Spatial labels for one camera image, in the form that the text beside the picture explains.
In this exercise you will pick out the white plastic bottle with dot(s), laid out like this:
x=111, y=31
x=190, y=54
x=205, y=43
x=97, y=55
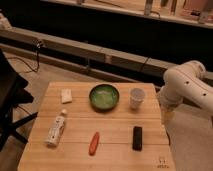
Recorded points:
x=56, y=129

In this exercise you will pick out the black chair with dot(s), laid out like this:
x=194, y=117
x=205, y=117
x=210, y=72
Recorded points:
x=12, y=93

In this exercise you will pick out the green bowl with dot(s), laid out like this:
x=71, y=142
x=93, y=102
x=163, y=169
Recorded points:
x=104, y=97

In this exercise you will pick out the black eraser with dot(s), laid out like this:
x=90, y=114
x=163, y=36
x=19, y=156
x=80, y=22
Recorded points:
x=137, y=138

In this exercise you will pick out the cream pusher end effector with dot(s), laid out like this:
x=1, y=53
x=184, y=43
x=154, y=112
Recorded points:
x=167, y=115

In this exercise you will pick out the white folded napkin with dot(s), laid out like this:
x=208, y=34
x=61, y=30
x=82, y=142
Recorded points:
x=66, y=96

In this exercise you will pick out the white paper cup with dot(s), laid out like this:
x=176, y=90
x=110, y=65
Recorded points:
x=137, y=96

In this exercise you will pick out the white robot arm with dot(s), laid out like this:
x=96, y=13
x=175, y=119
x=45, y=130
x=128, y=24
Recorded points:
x=184, y=81

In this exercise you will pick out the orange carrot toy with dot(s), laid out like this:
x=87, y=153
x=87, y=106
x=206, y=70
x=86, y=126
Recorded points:
x=94, y=143

